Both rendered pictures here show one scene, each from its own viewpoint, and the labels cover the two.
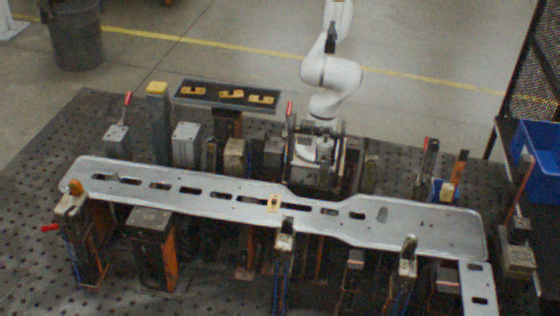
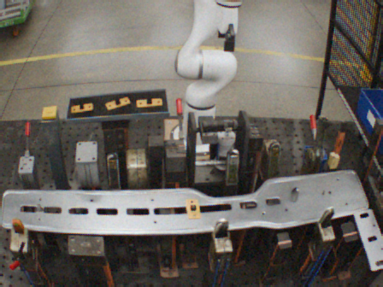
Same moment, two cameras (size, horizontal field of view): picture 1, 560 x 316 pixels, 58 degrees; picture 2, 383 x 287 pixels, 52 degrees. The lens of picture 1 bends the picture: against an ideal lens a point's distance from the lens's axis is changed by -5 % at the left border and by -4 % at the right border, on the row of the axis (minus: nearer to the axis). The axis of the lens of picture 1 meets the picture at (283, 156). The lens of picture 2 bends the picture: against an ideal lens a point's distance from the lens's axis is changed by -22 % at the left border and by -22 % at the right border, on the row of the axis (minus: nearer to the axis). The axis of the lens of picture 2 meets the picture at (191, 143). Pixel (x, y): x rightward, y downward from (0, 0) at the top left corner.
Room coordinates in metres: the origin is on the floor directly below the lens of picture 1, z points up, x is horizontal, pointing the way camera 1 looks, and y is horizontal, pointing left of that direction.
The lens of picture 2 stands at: (0.25, 0.32, 2.13)
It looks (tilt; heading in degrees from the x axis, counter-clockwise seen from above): 41 degrees down; 344
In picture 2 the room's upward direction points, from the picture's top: 4 degrees clockwise
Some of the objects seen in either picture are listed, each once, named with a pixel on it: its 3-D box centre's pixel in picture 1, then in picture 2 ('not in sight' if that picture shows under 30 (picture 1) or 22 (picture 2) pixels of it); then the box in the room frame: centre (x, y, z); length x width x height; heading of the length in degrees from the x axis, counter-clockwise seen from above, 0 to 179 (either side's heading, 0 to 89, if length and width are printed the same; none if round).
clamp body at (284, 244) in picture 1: (282, 274); (216, 269); (1.02, -0.02, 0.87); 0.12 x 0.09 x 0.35; 174
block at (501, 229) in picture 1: (490, 269); (363, 211); (1.11, -0.70, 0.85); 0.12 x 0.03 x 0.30; 174
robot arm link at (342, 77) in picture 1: (335, 87); (211, 76); (1.73, -0.18, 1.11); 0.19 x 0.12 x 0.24; 81
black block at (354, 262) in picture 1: (349, 290); (274, 263); (1.00, -0.23, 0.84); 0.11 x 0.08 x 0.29; 174
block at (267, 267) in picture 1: (273, 233); (190, 234); (1.22, 0.02, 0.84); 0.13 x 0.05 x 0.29; 174
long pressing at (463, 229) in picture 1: (267, 204); (186, 212); (1.20, 0.04, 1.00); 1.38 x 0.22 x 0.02; 84
